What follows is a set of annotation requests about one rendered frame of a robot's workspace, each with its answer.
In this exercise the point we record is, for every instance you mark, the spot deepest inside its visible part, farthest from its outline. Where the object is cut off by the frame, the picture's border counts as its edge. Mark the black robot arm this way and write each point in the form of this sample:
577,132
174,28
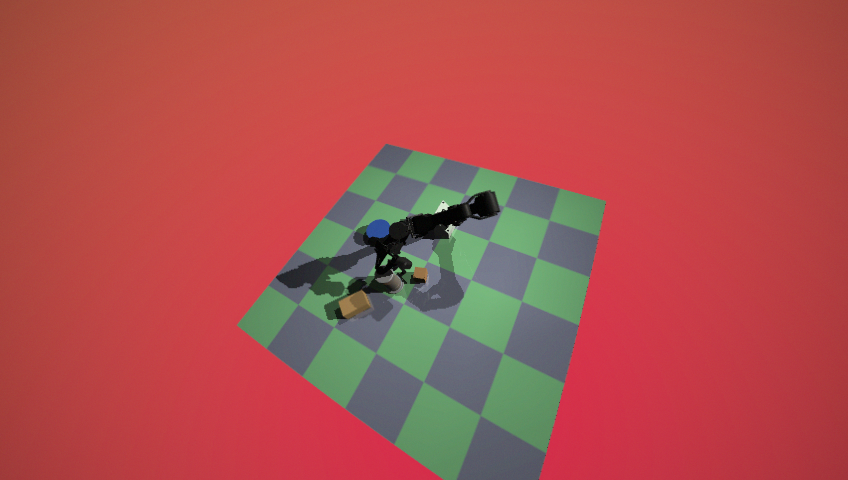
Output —
486,204

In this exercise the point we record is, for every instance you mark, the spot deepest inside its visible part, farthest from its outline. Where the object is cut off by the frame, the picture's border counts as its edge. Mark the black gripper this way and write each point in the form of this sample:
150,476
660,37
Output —
402,262

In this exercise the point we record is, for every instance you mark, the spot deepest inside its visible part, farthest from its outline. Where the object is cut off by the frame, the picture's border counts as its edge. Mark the coffee press plunger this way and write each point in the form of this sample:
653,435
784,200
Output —
390,280

